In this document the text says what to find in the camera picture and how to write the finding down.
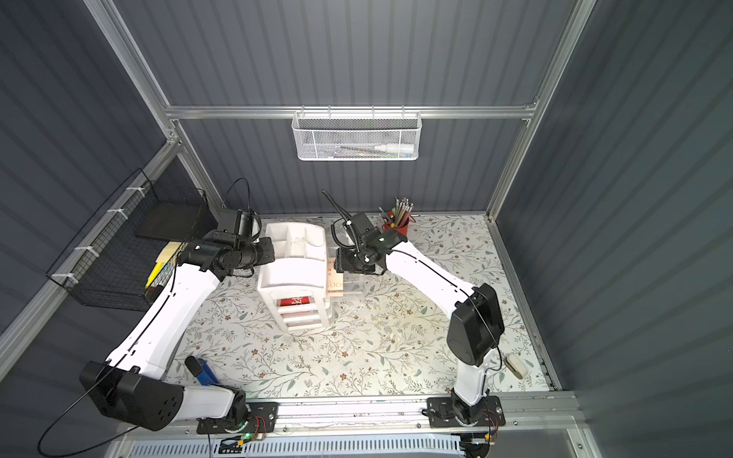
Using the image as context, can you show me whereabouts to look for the clear plastic drawer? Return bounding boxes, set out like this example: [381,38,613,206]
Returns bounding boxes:
[326,254,365,301]

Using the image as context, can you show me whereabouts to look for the white plastic drawer organizer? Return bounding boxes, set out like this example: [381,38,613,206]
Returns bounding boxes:
[257,223,333,333]

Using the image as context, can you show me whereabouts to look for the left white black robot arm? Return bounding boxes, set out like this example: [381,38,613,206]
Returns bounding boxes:
[79,231,275,431]

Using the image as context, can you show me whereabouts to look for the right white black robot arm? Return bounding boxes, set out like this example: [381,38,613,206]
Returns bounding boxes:
[335,221,505,410]

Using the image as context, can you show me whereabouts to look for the red pencil cup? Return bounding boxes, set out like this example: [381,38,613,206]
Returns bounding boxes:
[382,212,412,236]

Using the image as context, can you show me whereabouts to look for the pencils bundle in cup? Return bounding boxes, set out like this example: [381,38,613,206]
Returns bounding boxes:
[378,198,414,221]

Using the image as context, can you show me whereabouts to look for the black notebook in basket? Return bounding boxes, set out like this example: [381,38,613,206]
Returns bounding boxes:
[134,202,212,242]

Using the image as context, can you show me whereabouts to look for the yellow sticky notes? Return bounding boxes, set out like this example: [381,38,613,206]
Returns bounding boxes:
[145,242,187,289]

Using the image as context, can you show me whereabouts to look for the white marker in basket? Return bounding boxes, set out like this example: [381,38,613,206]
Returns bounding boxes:
[366,143,415,156]

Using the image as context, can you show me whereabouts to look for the blue stapler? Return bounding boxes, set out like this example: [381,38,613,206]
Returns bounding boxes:
[184,355,221,387]

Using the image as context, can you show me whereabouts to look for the beige eraser block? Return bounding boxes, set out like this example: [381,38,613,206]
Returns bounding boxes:
[503,354,529,380]

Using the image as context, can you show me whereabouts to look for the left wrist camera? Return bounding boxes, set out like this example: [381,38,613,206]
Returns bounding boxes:
[218,208,263,240]

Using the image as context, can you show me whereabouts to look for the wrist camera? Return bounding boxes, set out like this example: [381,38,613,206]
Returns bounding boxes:
[218,208,263,240]
[344,212,378,246]

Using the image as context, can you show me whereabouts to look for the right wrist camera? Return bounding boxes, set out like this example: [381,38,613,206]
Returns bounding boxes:
[344,212,378,246]

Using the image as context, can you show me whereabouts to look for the white wire mesh basket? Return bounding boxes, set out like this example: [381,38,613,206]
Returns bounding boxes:
[291,110,423,161]

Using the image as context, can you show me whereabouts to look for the black wire wall basket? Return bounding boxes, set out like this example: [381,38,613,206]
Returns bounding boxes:
[46,169,216,312]

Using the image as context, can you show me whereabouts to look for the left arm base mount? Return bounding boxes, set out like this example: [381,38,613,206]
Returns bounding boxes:
[197,402,280,435]

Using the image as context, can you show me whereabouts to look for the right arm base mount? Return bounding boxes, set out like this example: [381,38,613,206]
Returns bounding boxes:
[421,396,506,431]

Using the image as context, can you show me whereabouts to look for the white perforated cable tray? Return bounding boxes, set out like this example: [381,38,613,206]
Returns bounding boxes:
[128,434,464,457]

